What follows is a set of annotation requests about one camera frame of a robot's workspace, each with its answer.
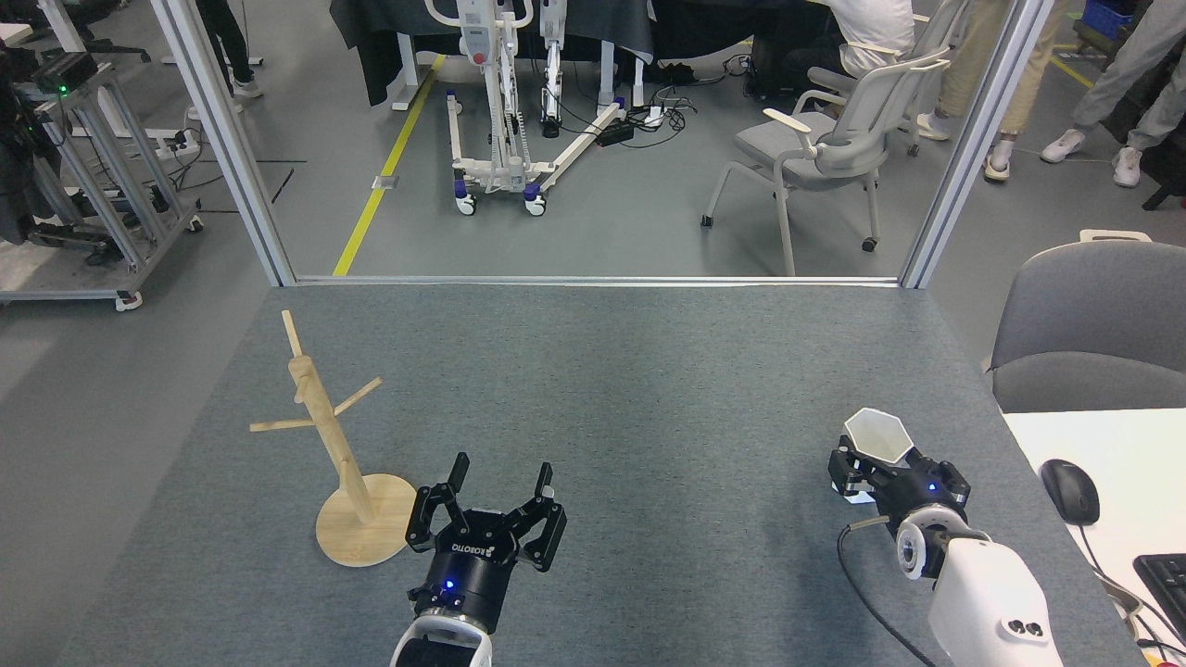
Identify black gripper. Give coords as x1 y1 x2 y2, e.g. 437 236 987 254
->
827 445 972 536
406 452 568 636

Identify white hexagonal cup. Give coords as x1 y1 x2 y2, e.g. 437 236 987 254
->
843 408 915 506

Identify wooden cup storage rack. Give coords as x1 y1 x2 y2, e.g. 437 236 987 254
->
248 310 420 568

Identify black computer mouse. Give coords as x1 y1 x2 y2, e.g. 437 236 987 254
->
1040 459 1101 527

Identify white desk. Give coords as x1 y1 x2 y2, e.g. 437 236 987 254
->
1001 408 1186 667

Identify dark grey padded chair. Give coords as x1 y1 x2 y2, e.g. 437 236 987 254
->
984 230 1186 414

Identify black keyboard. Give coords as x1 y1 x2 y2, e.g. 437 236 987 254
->
1133 553 1186 640

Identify pale grey office chair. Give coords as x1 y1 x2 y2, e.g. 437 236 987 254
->
806 0 974 157
701 46 953 277

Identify white stand on wheels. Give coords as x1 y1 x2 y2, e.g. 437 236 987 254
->
424 0 629 219

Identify person in khaki trousers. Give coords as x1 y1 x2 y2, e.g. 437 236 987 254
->
917 0 1066 182

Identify seated person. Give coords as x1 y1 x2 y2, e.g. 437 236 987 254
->
786 0 916 84

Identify person in grey trousers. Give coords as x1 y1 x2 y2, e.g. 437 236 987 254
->
1040 0 1186 189

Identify blue box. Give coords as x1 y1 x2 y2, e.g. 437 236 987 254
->
1079 0 1136 43

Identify black table cloth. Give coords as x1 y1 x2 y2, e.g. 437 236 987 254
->
329 0 654 107

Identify person in black trousers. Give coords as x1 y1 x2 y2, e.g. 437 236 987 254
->
195 0 263 100

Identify black box with green light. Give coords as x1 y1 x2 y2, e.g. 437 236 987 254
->
32 51 98 94

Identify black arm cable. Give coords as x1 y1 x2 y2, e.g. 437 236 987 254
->
837 517 937 667

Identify black mouse cable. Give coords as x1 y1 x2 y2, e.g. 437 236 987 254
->
1075 523 1186 649

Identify silver frame crossbar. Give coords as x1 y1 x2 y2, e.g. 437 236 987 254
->
295 275 904 288

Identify silver frame post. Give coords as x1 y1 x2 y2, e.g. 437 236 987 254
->
148 0 297 288
899 0 1057 290

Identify metal frame cart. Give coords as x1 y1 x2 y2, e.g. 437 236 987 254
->
0 51 205 311

